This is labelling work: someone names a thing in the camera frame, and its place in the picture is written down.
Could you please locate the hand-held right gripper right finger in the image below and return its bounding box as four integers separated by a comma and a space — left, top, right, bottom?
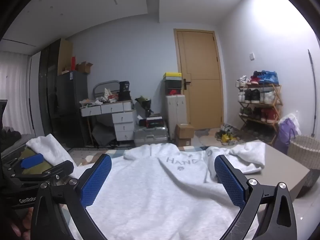
214, 154, 298, 240

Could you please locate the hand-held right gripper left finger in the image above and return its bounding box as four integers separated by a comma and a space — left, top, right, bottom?
30, 153, 112, 240

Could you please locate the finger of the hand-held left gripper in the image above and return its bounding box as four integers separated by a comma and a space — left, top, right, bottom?
5, 153, 45, 178
11, 160, 75, 184

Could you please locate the grey sweatshirt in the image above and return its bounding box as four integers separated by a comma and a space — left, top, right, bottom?
26, 134, 265, 240

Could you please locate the person's left hand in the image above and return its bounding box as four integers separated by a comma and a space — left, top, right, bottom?
10, 206, 33, 239

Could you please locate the olive green cloth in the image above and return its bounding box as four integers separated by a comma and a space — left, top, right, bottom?
15, 146, 54, 177

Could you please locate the dark cloth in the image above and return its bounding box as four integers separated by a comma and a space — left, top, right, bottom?
0, 127, 22, 153

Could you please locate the scattered shoes pile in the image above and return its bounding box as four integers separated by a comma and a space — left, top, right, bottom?
215, 124, 242, 145

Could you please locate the small cardboard box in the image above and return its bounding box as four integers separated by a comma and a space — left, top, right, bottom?
176, 137, 192, 147

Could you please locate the white desk with drawers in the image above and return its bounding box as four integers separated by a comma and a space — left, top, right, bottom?
80, 100, 135, 147

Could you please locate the large cardboard box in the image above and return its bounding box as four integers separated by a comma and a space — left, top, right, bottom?
175, 123, 195, 139

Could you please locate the clear plastic storage bin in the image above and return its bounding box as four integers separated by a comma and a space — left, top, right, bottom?
133, 126, 168, 147

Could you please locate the purple plastic bag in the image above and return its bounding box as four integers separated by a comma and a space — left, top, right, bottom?
277, 114, 302, 155

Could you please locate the white curtain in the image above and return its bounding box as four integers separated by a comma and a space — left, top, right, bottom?
0, 51, 32, 133

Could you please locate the dark wardrobe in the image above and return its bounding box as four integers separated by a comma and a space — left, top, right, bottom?
29, 39, 62, 137

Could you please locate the woven laundry basket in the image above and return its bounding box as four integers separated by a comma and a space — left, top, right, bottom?
289, 135, 320, 198

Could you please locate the black red shoe box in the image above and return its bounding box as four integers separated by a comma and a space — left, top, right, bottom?
139, 114, 164, 128

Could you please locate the pile of desk clutter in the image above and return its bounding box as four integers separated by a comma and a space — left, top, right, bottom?
80, 88, 119, 107

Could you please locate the white tall cabinet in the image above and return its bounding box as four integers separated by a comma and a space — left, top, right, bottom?
165, 94, 187, 140

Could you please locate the flower bouquet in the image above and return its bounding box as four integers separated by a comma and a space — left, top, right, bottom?
135, 95, 152, 117

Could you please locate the black bag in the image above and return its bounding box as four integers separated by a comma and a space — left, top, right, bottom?
118, 81, 131, 102

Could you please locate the open cardboard box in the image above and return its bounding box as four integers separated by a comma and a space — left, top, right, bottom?
76, 61, 94, 74

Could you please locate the wooden shoe rack with shoes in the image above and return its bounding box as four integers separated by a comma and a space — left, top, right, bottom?
235, 70, 279, 123

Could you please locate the tall cardboard sheet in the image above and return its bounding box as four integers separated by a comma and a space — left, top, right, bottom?
57, 39, 73, 75

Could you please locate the dark green shoe box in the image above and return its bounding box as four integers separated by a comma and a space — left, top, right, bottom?
164, 78, 182, 90

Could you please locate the wooden door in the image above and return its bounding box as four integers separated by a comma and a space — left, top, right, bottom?
174, 29, 224, 130

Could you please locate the black pole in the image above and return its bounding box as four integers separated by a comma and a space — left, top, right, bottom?
308, 49, 315, 138

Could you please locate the grey curved metal frame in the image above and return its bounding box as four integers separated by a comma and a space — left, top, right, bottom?
93, 79, 120, 100

